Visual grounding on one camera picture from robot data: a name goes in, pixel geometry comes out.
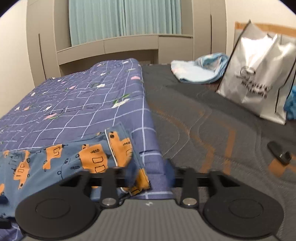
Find light blue blanket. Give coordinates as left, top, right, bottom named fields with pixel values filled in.
left=171, top=53, right=229, bottom=84

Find grey padded wooden headboard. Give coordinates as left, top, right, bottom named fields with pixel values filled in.
left=234, top=21, right=296, bottom=37

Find blue checked floral quilt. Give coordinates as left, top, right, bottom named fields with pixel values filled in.
left=0, top=58, right=174, bottom=200

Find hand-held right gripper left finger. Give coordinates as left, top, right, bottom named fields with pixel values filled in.
left=59, top=167, right=148, bottom=207

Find blue pants with orange print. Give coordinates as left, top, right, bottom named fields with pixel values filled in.
left=0, top=122, right=152, bottom=240

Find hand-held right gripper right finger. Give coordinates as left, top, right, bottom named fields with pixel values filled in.
left=162, top=159, right=241, bottom=208

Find teal curtain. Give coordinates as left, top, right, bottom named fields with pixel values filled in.
left=68, top=0, right=183, bottom=47

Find white shopping bag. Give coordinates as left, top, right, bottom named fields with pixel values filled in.
left=216, top=20, right=296, bottom=126

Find blue crumpled cloth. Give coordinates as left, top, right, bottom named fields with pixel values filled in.
left=283, top=85, right=296, bottom=121

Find grey bed mattress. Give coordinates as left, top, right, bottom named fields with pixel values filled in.
left=141, top=64, right=296, bottom=241

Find black remote control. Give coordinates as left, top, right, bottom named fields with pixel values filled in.
left=267, top=141, right=293, bottom=165

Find beige built-in wardrobe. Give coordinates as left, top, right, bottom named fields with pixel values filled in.
left=25, top=0, right=227, bottom=87

